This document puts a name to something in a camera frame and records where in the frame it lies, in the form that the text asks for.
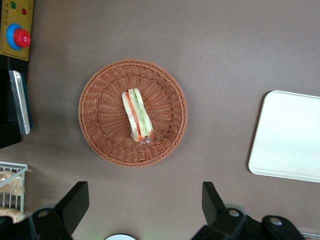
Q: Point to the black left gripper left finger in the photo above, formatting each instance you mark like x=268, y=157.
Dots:
x=72, y=205

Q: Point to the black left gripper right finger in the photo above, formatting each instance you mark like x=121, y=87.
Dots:
x=215, y=207

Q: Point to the vegetable sandwich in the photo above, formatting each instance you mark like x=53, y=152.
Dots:
x=136, y=115

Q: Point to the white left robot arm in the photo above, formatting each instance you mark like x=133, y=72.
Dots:
x=120, y=237

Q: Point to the round brown wicker basket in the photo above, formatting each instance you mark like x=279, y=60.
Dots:
x=105, y=120

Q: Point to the cream plastic tray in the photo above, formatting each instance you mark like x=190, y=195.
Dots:
x=287, y=137

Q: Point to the bagged beige snack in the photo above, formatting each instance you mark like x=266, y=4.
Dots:
x=12, y=185
x=10, y=213

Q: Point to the red emergency stop button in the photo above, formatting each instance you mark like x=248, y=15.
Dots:
x=22, y=38

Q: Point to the yellow control panel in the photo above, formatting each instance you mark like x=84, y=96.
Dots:
x=27, y=25

